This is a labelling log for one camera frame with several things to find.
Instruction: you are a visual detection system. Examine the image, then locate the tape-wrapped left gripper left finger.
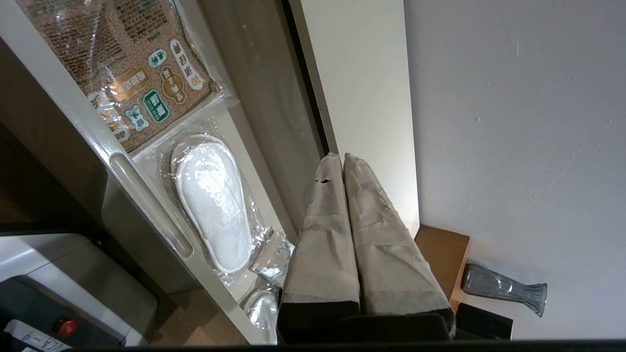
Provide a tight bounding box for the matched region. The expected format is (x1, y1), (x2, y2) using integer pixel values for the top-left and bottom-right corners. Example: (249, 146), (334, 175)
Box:
(275, 153), (361, 344)

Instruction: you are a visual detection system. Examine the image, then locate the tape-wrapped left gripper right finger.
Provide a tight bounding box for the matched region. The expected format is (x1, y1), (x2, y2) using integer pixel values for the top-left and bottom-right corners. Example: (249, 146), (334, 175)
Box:
(343, 153), (456, 341)

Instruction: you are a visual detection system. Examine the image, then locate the white cabinet drawer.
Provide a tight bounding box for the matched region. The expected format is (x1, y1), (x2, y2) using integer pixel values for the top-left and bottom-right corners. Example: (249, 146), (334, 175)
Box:
(0, 0), (339, 346)

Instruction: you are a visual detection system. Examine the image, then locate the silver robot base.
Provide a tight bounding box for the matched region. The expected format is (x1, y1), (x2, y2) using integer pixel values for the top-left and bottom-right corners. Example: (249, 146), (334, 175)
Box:
(0, 233), (160, 351)

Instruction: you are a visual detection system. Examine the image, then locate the brown wooden side table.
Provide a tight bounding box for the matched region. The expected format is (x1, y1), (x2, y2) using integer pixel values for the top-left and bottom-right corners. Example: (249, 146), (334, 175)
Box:
(414, 224), (471, 314)

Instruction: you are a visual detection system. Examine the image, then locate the white slipper in plastic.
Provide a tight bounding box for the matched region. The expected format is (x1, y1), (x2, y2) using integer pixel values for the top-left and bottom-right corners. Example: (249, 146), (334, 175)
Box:
(242, 287), (283, 344)
(159, 133), (275, 280)

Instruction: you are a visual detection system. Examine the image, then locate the clear glass vase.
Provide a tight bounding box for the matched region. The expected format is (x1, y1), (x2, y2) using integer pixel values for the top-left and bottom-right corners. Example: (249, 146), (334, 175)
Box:
(461, 263), (549, 318)

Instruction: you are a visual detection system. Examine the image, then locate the brown grain bag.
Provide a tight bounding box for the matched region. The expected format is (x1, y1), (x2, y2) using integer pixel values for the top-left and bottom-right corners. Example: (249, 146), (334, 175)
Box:
(15, 0), (229, 156)

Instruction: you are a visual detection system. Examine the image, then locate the white paper label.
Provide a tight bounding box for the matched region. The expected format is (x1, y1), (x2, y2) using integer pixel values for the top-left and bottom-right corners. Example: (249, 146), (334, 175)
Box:
(2, 320), (72, 352)

